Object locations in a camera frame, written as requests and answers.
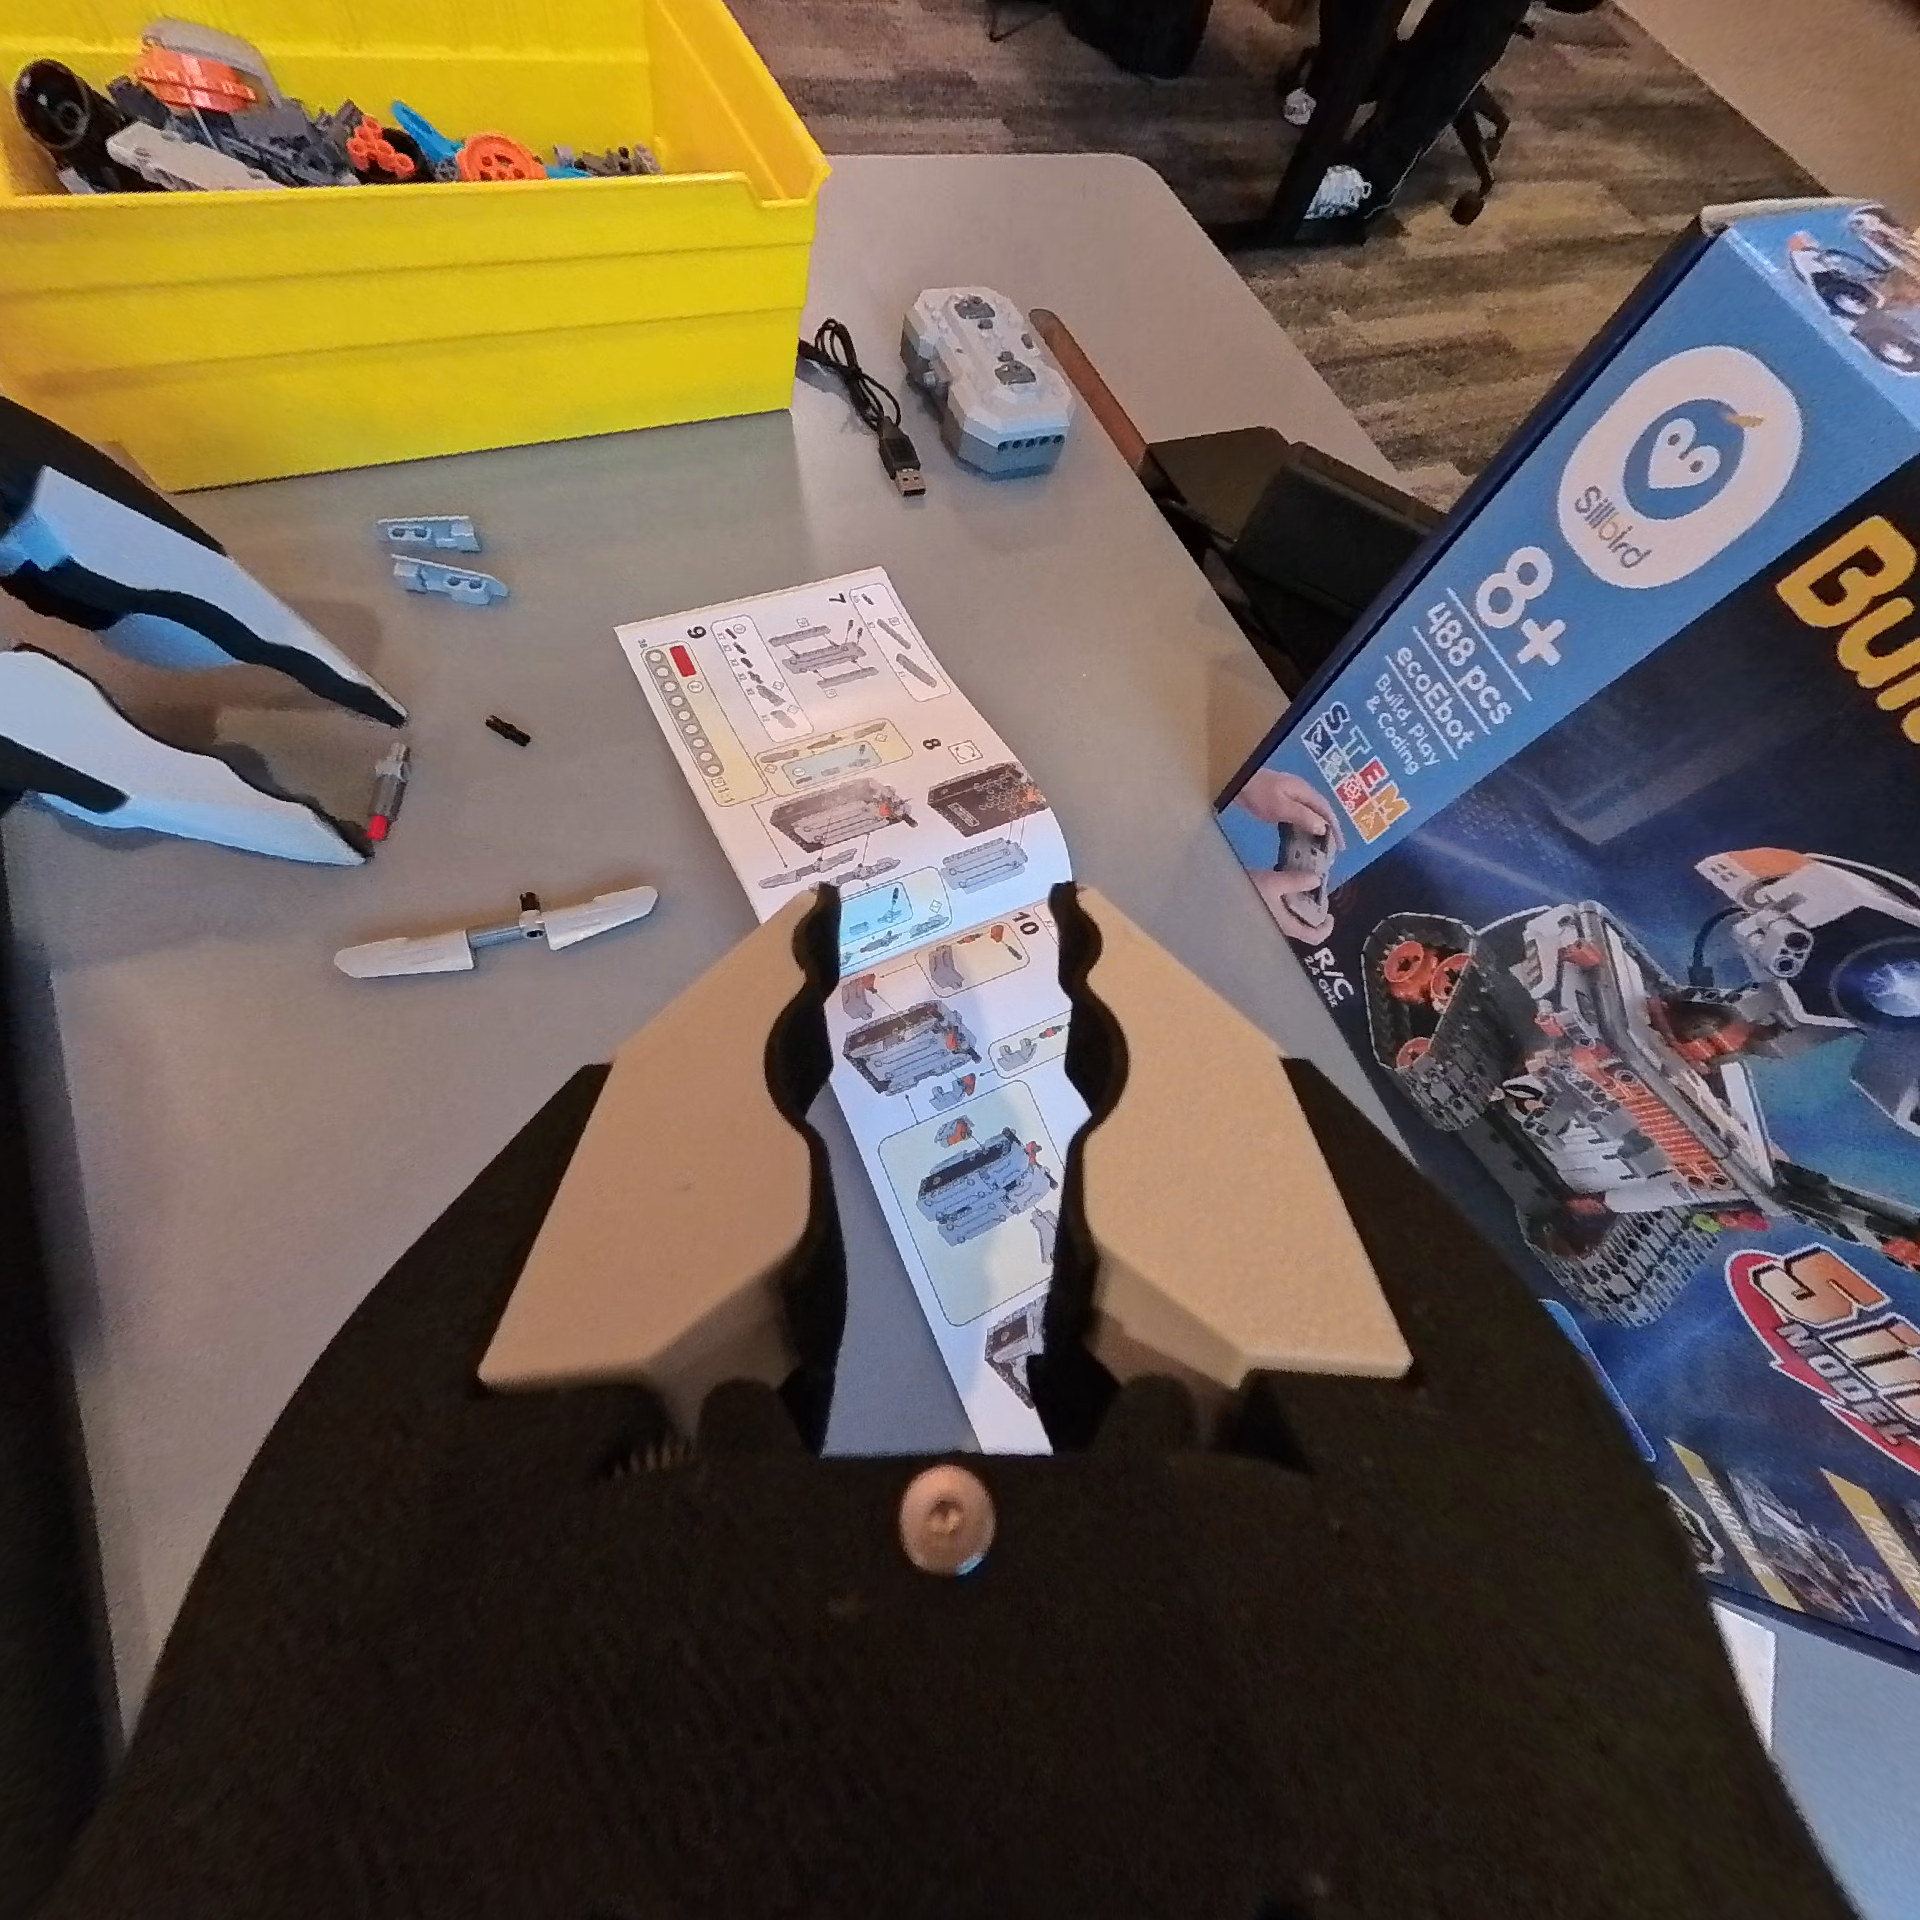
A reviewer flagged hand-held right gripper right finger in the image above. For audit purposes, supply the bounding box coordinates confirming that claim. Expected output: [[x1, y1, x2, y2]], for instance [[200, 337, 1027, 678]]
[[1041, 882, 1417, 1418]]

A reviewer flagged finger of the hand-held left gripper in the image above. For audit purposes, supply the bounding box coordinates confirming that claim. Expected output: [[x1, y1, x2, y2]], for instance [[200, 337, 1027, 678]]
[[0, 450, 410, 730], [0, 645, 373, 871]]

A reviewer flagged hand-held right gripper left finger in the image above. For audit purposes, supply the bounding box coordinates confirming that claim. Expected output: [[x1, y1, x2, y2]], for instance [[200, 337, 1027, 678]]
[[477, 882, 846, 1426]]

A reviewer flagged grey desk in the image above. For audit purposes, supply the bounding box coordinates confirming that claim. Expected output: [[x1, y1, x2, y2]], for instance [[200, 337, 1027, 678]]
[[0, 151, 1920, 1920]]

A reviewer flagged grey wing-shaped assembly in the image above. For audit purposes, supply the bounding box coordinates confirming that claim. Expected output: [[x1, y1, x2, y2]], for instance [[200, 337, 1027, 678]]
[[334, 885, 662, 980]]

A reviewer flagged yellow plastic bin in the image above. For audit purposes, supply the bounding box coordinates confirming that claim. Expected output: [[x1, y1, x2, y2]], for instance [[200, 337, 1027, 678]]
[[0, 0, 832, 494]]

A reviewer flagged pile of toy building parts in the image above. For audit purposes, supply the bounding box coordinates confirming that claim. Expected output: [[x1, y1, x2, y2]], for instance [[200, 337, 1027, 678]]
[[11, 18, 662, 197]]

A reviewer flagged printed instruction sheet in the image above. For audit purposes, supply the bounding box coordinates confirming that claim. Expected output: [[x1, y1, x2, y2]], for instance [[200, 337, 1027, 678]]
[[614, 567, 1081, 1456]]

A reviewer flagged blue toy robot box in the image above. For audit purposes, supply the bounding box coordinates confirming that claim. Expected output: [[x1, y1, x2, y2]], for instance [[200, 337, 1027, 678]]
[[1212, 194, 1920, 1658]]

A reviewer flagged dark chair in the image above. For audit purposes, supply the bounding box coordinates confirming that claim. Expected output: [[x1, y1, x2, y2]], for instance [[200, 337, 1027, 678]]
[[1131, 428, 1450, 693]]

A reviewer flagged brown wooden stick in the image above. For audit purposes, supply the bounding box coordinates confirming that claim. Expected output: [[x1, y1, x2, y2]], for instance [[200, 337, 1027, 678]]
[[1035, 306, 1164, 481]]

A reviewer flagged grey toy remote control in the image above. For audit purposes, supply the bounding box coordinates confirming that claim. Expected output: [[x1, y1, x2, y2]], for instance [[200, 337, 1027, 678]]
[[900, 286, 1078, 479]]

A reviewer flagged black usb cable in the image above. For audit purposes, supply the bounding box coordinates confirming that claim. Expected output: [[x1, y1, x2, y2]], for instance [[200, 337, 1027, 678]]
[[795, 316, 929, 501]]

